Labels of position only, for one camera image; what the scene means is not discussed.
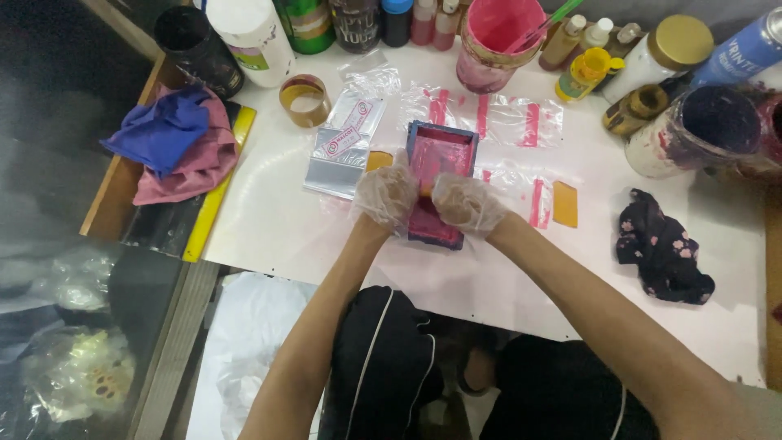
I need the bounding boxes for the person's right hand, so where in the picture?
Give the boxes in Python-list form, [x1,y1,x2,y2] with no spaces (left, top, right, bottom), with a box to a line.
[431,173,512,240]

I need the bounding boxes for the person's left hand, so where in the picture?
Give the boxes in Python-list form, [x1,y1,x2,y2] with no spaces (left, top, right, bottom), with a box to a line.
[351,148,422,237]

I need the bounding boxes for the yellow card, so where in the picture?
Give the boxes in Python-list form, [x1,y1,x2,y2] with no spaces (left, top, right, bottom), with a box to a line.
[551,181,579,229]
[365,150,395,174]

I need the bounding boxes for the stack of clear plastic bags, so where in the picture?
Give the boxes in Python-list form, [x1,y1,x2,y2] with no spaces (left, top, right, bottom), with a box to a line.
[303,92,389,200]

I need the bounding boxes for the small pink printed plastic bag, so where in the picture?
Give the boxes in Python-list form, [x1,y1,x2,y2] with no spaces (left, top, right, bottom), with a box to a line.
[475,164,554,231]

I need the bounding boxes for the wide pink printed plastic bag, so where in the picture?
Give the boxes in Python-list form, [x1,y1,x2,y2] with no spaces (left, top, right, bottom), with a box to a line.
[399,82,565,149]

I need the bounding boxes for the crumpled clear plastic bag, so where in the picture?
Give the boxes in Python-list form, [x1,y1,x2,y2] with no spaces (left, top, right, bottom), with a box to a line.
[338,51,402,100]

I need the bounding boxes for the brown tape roll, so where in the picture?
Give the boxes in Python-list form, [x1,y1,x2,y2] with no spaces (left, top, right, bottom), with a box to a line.
[279,74,332,128]

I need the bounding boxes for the white paper table sheet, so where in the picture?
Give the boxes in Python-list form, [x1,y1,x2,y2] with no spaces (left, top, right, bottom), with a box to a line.
[202,40,768,388]

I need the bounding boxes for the pink ink bucket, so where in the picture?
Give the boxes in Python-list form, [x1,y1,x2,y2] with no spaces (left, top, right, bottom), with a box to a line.
[456,0,548,95]

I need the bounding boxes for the black bottle blue cap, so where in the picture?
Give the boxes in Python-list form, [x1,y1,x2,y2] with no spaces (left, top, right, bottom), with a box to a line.
[381,0,415,48]

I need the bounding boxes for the small pink bottle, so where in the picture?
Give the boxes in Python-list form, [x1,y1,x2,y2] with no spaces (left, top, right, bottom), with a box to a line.
[433,0,461,52]
[410,0,439,46]

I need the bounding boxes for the dark transparent jar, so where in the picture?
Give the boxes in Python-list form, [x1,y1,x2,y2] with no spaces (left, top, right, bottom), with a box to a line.
[329,0,383,55]

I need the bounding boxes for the yellow bottle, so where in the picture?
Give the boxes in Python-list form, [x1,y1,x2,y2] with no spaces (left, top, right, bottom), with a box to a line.
[554,47,626,103]

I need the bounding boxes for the brown bottle white cap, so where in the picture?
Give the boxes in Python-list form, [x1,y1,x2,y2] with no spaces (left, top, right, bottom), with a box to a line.
[538,15,588,72]

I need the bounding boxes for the person's sandalled foot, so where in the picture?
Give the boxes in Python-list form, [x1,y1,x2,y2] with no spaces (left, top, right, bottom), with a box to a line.
[455,344,497,397]

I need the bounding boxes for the person's black trousers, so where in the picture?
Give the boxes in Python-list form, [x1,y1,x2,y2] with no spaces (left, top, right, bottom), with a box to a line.
[317,285,662,440]

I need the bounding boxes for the green bottle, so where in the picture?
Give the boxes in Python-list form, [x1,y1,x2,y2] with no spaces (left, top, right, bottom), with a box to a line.
[272,0,336,55]

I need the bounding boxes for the long yellow squeegee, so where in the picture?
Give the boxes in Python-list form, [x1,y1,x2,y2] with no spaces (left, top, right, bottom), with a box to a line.
[181,104,258,264]

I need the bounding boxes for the green stirring stick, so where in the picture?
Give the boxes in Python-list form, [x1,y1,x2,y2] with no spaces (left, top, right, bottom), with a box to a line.
[507,0,585,53]

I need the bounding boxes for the small brown jar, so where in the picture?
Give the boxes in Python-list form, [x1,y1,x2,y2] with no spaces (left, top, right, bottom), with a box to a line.
[602,84,671,137]

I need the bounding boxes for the pink cloth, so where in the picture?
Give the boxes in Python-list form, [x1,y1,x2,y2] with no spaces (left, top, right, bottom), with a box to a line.
[132,84,239,207]

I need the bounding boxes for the large white bottle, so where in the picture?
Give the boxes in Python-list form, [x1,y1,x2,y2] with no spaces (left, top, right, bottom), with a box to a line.
[204,0,298,89]

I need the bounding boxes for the pale bottle white cap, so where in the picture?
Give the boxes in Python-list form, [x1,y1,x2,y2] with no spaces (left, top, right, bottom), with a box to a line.
[574,17,615,55]

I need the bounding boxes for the black floral cloth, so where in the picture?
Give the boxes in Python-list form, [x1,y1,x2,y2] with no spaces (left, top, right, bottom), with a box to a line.
[615,187,716,306]

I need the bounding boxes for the white plastic bag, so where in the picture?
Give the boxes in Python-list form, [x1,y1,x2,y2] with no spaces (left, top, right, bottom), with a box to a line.
[185,271,323,440]

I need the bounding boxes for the dark bottle clear cap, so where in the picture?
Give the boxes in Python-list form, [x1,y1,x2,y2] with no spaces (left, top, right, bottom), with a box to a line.
[604,22,644,61]

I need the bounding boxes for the white bottle gold cap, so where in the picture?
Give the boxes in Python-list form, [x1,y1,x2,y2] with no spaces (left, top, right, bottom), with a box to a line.
[601,15,715,105]

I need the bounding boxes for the black jar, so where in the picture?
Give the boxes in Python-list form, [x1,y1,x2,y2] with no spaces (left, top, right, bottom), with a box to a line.
[154,5,246,100]

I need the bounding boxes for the white jar purple ink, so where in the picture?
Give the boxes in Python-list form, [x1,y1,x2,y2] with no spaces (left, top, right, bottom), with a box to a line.
[624,85,762,180]

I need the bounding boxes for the blue cloth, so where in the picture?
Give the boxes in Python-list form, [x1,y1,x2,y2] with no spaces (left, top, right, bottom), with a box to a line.
[100,84,213,180]

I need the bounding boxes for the wooden framed black board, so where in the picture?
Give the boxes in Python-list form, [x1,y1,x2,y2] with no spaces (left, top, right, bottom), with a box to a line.
[79,51,245,259]

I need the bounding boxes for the blue spray can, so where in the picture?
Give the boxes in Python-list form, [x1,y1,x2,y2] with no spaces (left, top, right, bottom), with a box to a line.
[690,6,782,88]

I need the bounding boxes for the red stained jar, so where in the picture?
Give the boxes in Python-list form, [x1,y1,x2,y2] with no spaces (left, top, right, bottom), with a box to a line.
[738,92,782,182]

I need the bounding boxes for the heap of clear plastic bags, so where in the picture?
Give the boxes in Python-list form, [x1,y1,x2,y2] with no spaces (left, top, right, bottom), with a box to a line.
[0,243,138,425]

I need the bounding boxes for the blue printing frame pink ink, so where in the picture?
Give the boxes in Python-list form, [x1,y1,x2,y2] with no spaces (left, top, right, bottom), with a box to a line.
[406,120,481,251]

